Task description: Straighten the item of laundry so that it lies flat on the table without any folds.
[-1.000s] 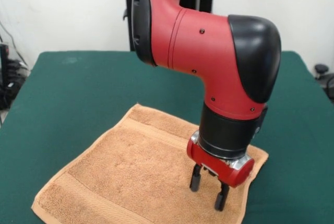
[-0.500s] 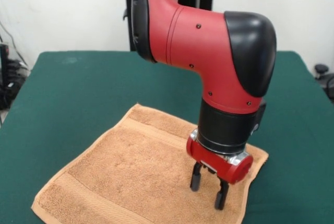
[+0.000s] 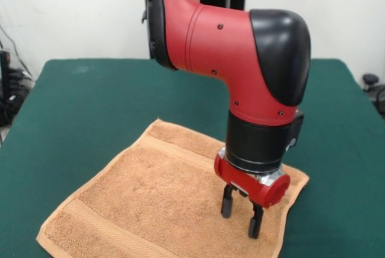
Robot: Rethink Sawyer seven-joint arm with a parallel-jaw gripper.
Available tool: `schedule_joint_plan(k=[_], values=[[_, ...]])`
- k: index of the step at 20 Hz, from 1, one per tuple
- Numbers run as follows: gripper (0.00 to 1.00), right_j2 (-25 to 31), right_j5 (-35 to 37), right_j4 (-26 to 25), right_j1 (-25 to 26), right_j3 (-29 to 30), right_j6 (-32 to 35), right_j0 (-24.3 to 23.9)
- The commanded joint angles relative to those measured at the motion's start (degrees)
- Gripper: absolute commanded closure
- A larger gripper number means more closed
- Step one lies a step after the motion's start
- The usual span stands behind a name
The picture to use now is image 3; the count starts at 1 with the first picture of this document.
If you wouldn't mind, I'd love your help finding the black equipment stack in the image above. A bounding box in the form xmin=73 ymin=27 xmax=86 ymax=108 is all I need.
xmin=0 ymin=49 xmax=34 ymax=127

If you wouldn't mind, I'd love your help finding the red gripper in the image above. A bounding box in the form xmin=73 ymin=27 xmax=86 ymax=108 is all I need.
xmin=213 ymin=148 xmax=292 ymax=239

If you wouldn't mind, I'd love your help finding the dark green table cloth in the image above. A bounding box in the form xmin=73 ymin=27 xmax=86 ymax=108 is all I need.
xmin=0 ymin=58 xmax=385 ymax=258

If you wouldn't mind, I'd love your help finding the orange terry towel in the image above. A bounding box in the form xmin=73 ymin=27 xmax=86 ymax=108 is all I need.
xmin=35 ymin=117 xmax=310 ymax=258

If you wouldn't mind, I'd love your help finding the grey cable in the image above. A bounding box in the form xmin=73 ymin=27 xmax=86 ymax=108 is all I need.
xmin=0 ymin=25 xmax=32 ymax=75

